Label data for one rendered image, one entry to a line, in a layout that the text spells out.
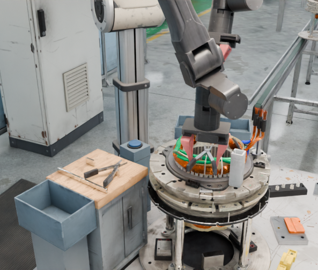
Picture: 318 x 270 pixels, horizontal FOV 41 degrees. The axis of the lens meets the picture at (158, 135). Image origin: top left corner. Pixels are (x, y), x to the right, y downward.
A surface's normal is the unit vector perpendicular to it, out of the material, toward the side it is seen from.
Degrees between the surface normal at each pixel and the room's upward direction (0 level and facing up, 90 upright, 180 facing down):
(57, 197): 90
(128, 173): 0
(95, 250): 90
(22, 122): 88
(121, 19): 108
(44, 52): 90
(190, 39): 78
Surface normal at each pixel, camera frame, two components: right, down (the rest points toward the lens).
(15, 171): 0.00, -0.90
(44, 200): 0.81, 0.26
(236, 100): 0.47, 0.39
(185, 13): 0.38, 0.21
